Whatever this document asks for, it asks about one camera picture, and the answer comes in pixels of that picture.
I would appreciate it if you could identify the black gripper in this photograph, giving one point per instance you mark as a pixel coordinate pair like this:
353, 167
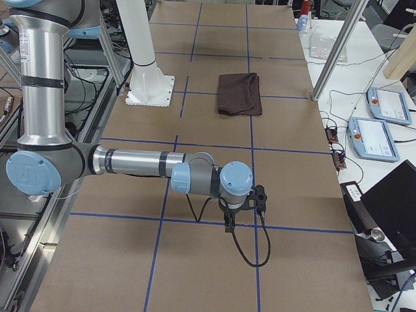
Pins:
229, 212

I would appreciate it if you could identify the dark brown t-shirt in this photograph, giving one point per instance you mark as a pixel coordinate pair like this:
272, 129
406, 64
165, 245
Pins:
238, 94

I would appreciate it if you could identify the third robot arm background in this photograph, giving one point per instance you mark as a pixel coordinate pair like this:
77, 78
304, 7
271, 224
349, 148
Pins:
10, 40

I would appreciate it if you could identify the black power strip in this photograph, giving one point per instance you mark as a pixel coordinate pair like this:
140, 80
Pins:
337, 150

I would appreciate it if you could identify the brown paper table cover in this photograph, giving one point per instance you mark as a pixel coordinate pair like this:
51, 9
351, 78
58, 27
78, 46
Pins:
133, 244

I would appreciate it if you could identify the near teach pendant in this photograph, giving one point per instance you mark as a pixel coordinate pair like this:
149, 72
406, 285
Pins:
372, 139

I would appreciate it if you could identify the teach pendant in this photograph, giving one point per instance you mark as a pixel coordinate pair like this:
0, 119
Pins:
389, 105
372, 139

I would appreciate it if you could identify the clear plastic bag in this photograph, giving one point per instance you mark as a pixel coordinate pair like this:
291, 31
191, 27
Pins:
321, 45

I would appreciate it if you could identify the far teach pendant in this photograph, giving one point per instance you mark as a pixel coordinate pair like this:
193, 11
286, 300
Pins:
389, 105

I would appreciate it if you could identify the red cylinder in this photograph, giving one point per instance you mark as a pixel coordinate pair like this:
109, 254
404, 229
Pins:
306, 7

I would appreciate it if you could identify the wooden beam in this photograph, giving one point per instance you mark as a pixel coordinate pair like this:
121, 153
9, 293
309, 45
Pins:
401, 61

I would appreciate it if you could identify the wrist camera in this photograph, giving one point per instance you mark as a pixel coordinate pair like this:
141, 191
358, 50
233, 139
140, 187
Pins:
257, 200

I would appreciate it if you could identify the white camera mast base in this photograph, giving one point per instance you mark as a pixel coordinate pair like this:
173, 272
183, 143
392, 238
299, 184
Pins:
148, 85

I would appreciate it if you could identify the aluminium side frame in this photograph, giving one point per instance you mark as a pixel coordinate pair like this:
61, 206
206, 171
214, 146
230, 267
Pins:
49, 162

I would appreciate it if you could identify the aluminium frame post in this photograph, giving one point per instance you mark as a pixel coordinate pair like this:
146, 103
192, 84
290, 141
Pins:
345, 33

